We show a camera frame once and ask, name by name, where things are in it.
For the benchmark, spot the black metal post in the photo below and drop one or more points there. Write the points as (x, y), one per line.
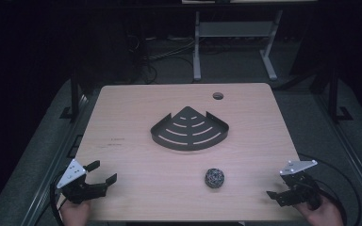
(333, 94)
(74, 97)

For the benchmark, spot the grey metal desk frame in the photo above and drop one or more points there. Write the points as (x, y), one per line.
(232, 29)

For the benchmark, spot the person's left hand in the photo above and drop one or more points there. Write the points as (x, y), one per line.
(75, 214)

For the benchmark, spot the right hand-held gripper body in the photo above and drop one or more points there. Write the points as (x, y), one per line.
(304, 185)

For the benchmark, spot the aluminium frame rail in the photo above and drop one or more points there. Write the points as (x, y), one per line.
(48, 175)
(352, 147)

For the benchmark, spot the steel wool scouring ball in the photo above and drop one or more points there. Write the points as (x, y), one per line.
(214, 178)

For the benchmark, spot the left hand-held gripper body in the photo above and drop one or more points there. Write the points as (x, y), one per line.
(72, 174)

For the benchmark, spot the person's right hand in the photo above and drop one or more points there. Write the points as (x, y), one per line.
(325, 215)

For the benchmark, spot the black metal corner shelf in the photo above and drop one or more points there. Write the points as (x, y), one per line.
(189, 139)

